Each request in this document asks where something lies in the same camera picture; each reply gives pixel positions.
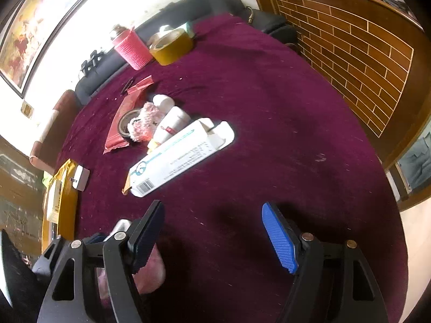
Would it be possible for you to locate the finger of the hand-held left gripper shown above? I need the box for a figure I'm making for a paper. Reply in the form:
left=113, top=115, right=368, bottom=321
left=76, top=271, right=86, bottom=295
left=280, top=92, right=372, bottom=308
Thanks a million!
left=32, top=236, right=66, bottom=276

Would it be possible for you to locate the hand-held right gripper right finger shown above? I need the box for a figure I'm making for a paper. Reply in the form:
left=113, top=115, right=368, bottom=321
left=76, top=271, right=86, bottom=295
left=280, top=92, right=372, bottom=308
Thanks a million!
left=262, top=202, right=389, bottom=323

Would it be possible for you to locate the pink plush keychain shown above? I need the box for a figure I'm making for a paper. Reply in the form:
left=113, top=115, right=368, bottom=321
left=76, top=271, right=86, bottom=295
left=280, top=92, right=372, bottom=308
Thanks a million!
left=127, top=102, right=164, bottom=142

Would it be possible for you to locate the clear cartoon zip pouch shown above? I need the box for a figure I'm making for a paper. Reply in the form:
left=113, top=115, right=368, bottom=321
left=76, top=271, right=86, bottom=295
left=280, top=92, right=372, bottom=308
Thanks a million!
left=98, top=219, right=166, bottom=298

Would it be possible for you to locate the pink knit-covered bottle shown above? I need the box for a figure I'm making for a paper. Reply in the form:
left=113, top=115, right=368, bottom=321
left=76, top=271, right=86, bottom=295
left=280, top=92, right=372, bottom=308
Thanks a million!
left=109, top=24, right=154, bottom=71

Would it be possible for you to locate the yellow tape roll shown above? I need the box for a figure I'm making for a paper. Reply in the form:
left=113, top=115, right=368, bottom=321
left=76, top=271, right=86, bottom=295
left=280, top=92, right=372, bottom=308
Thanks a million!
left=148, top=29, right=194, bottom=66

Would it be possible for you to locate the small white jar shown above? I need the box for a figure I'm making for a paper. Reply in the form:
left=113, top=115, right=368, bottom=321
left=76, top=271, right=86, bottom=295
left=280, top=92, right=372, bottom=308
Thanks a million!
left=152, top=94, right=176, bottom=111

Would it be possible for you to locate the yellow cardboard tray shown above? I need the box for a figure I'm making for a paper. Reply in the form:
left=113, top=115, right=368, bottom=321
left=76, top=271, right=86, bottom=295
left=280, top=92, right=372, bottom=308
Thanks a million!
left=41, top=158, right=79, bottom=253

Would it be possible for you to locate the white charger plug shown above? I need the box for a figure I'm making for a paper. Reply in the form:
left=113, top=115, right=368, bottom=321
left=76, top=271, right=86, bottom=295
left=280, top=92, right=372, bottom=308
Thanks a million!
left=72, top=165, right=91, bottom=192

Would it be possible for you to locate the dark cloth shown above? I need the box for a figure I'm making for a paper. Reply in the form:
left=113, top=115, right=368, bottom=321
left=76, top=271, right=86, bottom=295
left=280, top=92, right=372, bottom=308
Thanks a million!
left=0, top=229, right=44, bottom=323

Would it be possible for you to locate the brown armchair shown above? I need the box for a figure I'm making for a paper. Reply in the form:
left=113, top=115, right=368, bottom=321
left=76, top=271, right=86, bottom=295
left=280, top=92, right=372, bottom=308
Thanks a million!
left=30, top=89, right=79, bottom=175

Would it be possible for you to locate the long white cardboard box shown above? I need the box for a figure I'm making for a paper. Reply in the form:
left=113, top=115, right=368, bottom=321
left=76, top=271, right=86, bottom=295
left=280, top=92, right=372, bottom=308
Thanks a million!
left=122, top=118, right=235, bottom=197

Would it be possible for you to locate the black tape roll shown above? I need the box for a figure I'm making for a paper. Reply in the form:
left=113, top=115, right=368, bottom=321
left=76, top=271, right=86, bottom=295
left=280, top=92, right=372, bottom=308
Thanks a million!
left=117, top=108, right=142, bottom=138

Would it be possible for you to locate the white bottle orange cap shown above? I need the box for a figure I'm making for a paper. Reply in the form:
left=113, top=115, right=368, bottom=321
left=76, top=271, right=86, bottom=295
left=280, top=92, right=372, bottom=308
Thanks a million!
left=147, top=106, right=192, bottom=150

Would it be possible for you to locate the black leather sofa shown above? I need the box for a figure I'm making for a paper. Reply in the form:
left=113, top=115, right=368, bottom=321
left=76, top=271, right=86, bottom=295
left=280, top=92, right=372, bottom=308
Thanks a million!
left=75, top=0, right=298, bottom=106

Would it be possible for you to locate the framed landscape picture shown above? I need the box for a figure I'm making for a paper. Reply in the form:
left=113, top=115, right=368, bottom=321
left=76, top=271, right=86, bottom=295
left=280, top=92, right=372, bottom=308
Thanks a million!
left=387, top=131, right=431, bottom=209

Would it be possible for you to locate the red foil packet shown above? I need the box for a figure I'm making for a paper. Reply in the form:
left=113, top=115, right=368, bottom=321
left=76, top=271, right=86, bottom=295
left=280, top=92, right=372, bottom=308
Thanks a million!
left=103, top=76, right=154, bottom=155

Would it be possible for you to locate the wooden brick-pattern counter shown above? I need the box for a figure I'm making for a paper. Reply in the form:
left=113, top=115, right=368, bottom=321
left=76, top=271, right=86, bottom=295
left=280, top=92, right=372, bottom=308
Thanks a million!
left=244, top=0, right=431, bottom=212

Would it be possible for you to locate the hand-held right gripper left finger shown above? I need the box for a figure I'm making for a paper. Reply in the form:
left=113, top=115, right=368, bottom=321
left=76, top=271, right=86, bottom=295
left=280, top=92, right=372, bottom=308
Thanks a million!
left=36, top=199, right=166, bottom=323

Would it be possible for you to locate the wooden glass-panel door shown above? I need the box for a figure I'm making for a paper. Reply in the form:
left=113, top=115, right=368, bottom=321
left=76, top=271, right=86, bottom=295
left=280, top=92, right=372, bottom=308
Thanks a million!
left=0, top=135, right=46, bottom=263

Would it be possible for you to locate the framed horse painting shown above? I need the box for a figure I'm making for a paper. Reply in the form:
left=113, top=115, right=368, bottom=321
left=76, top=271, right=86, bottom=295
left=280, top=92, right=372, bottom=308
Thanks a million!
left=0, top=0, right=107, bottom=99

